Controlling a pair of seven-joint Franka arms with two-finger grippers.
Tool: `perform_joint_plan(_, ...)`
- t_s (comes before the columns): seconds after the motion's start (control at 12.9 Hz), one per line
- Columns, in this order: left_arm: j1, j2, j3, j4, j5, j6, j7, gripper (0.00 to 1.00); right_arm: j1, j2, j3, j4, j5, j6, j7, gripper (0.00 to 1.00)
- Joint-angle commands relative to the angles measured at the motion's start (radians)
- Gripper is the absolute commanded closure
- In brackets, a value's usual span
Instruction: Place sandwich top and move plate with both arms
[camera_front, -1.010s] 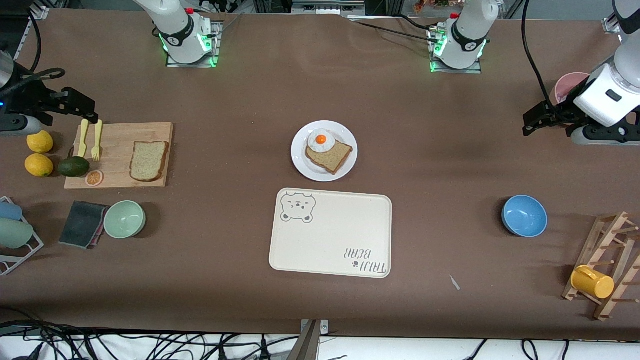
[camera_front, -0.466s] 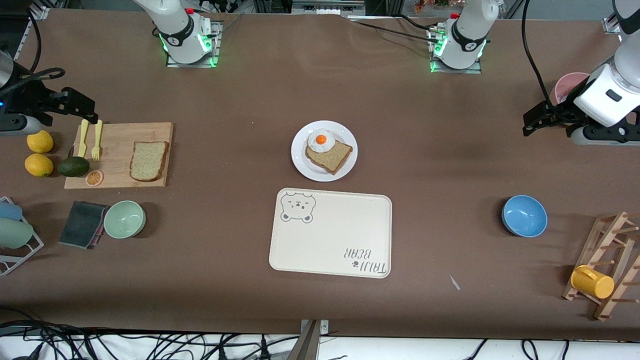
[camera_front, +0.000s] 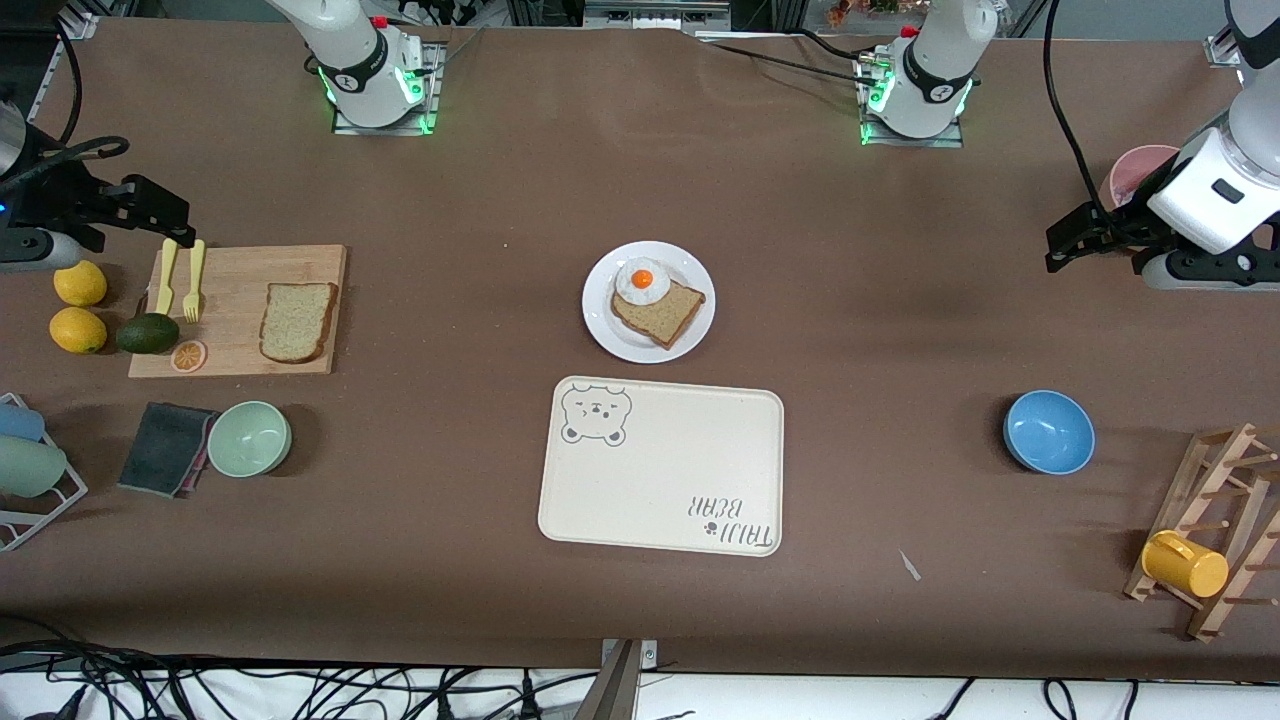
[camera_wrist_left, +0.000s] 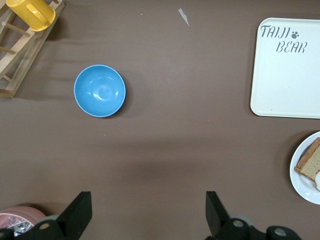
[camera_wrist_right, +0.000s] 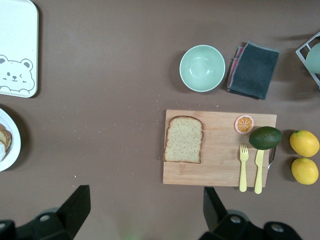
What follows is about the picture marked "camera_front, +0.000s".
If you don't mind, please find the light bread slice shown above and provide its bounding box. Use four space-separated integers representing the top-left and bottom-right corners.
259 282 340 364

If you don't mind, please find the white round plate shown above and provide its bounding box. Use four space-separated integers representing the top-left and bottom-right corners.
582 241 717 364

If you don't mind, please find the yellow plastic knife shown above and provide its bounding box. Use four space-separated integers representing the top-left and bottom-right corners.
155 237 179 317

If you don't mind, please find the pink bowl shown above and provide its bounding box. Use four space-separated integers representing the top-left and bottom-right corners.
1098 145 1186 216

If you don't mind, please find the yellow plastic fork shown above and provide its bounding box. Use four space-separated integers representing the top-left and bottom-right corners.
182 239 207 324

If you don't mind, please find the yellow lemon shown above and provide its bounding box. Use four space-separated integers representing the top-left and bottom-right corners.
53 260 109 308
49 307 109 356

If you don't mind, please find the wooden cutting board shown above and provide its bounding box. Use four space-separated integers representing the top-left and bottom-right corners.
128 245 348 379

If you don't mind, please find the dark green avocado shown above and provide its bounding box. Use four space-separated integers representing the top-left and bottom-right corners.
116 313 182 356

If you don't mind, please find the blue bowl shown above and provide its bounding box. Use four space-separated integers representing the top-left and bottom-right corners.
1003 390 1097 476

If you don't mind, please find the folded dark grey cloth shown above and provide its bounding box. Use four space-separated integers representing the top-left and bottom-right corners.
117 402 221 499

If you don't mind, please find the pale green bowl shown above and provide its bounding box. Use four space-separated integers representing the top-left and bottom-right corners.
207 401 294 479

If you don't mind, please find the light blue cup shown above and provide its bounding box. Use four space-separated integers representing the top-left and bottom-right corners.
0 402 47 443

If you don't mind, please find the pale green cup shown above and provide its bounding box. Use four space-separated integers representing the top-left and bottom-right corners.
0 436 69 499

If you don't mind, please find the wooden mug rack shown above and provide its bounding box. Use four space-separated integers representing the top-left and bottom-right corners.
1123 422 1280 643

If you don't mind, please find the yellow mug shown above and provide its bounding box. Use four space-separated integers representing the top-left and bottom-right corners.
1141 530 1230 600

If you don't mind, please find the dark bread slice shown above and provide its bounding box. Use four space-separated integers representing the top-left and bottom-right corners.
611 280 707 350

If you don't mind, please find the toy fried egg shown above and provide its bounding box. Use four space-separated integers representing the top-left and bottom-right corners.
614 257 671 306

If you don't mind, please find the cream bear print tray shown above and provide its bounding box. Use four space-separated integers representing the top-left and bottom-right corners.
538 376 785 557

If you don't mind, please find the grey metal box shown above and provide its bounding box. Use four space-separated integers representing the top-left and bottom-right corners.
583 0 733 31

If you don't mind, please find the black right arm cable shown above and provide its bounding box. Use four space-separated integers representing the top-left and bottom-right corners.
0 20 131 191

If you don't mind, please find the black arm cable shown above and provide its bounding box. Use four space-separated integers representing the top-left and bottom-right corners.
0 20 131 191
1042 0 1116 216

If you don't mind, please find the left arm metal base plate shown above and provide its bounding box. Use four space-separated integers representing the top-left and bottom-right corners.
855 50 966 149

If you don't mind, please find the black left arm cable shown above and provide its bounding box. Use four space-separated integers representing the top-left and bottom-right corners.
1042 0 1116 216

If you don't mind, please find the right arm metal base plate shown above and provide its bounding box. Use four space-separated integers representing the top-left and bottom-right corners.
330 40 446 137

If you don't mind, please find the white wire rack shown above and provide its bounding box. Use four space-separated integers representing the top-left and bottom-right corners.
0 393 89 553

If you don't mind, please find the black table cable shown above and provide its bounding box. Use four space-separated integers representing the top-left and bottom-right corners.
700 35 881 83

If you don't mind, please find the black floor cable tangle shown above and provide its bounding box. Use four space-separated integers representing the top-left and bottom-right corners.
0 615 601 720

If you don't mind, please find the metal camera post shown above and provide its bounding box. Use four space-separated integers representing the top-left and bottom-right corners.
597 640 658 720

